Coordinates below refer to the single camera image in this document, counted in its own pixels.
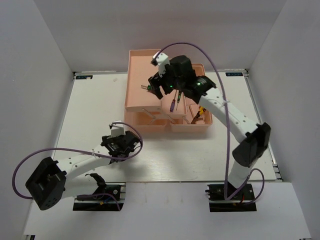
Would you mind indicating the blue handled thin screwdriver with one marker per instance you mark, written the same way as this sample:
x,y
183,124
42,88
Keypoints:
x,y
172,106

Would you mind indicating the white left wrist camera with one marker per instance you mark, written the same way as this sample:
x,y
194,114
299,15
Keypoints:
x,y
116,129

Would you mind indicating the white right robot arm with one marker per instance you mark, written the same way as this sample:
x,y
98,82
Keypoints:
x,y
253,138

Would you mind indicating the large yellow needle-nose pliers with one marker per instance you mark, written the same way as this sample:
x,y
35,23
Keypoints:
x,y
199,113

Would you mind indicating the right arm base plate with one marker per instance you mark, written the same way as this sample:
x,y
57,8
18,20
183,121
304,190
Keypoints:
x,y
239,203

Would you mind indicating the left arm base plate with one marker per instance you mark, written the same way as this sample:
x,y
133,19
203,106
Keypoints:
x,y
109,197

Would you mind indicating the black green precision screwdriver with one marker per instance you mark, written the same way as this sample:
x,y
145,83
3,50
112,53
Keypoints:
x,y
178,99

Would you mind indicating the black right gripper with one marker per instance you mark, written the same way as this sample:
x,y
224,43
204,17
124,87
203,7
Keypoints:
x,y
157,81

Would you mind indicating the pink plastic toolbox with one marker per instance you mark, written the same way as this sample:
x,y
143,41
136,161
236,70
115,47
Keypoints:
x,y
147,113

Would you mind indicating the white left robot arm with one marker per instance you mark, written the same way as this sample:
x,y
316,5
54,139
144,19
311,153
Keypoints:
x,y
53,180

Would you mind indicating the green stubby screwdriver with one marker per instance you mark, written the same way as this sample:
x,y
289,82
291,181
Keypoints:
x,y
148,88

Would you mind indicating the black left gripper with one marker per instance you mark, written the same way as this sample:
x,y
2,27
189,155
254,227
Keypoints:
x,y
113,139

